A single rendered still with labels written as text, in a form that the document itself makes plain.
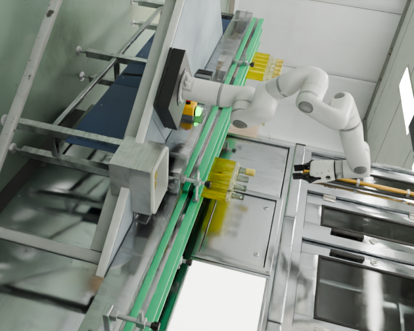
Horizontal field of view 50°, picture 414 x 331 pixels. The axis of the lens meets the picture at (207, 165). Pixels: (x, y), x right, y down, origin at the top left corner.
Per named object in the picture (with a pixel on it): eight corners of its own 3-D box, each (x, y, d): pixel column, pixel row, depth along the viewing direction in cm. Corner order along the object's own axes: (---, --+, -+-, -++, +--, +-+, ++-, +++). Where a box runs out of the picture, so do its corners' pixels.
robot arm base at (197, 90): (175, 90, 171) (214, 98, 169) (184, 62, 174) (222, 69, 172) (180, 107, 186) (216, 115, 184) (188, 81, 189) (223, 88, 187)
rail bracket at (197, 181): (179, 199, 186) (207, 206, 185) (180, 169, 175) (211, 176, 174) (181, 194, 189) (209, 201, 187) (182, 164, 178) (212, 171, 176)
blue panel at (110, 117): (69, 171, 207) (156, 191, 201) (64, 141, 195) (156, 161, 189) (172, 33, 325) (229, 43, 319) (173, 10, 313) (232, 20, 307)
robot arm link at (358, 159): (336, 117, 168) (351, 155, 180) (336, 140, 159) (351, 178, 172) (359, 111, 164) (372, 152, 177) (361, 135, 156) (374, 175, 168)
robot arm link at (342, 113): (320, 115, 173) (309, 143, 165) (303, 72, 161) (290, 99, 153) (362, 113, 163) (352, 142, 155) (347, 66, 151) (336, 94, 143)
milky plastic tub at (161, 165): (132, 212, 170) (154, 217, 168) (129, 167, 155) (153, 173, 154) (148, 182, 183) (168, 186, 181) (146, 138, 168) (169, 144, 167)
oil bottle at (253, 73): (233, 76, 281) (277, 85, 277) (234, 68, 278) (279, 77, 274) (235, 72, 286) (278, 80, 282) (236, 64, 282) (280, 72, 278)
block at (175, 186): (162, 192, 186) (179, 196, 185) (163, 176, 180) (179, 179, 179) (165, 187, 189) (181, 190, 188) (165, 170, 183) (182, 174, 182)
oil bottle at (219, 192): (184, 193, 199) (231, 203, 197) (184, 184, 196) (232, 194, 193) (188, 185, 204) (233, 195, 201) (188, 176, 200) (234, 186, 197)
